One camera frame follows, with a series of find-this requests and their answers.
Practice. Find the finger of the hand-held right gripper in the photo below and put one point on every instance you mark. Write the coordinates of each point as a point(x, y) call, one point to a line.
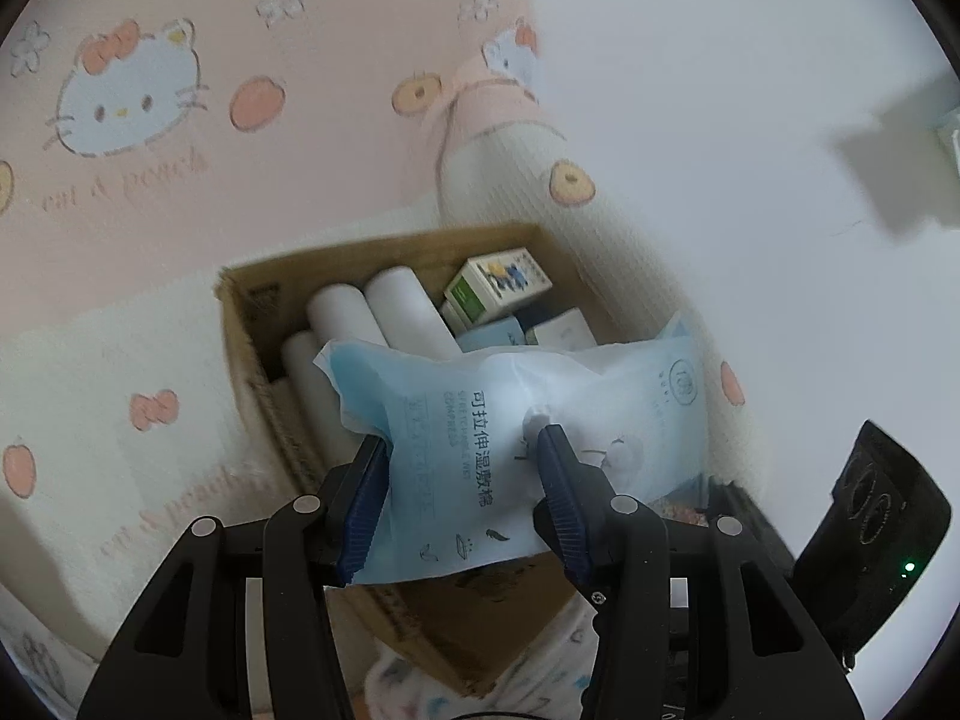
point(757, 525)

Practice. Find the light blue wipes pack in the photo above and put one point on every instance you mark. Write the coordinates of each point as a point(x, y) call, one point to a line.
point(465, 405)

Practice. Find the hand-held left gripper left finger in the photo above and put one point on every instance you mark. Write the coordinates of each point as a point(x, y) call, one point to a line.
point(367, 510)

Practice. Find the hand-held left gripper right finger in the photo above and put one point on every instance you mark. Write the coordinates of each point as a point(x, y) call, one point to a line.
point(559, 495)

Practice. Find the pink cat print blanket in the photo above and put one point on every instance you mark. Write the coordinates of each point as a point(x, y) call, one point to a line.
point(300, 150)

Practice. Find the white printed box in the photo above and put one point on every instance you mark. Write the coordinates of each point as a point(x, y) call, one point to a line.
point(562, 326)

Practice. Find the brown cardboard box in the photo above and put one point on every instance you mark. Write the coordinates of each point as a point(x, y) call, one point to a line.
point(255, 330)

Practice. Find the green and white cartoon carton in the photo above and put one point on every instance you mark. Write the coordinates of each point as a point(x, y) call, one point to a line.
point(495, 281)

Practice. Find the light blue box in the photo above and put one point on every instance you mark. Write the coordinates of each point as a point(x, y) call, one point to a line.
point(491, 334)

